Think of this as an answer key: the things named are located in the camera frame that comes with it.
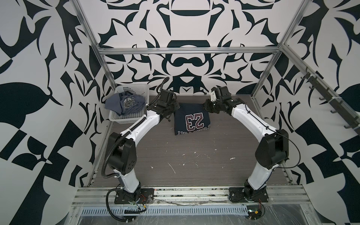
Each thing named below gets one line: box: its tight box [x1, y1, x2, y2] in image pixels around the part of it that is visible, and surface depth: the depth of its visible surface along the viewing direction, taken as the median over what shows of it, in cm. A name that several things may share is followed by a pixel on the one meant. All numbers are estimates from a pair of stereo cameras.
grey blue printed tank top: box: [104, 91, 146, 116], surface depth 105 cm
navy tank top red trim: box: [173, 102, 211, 136], surface depth 93 cm
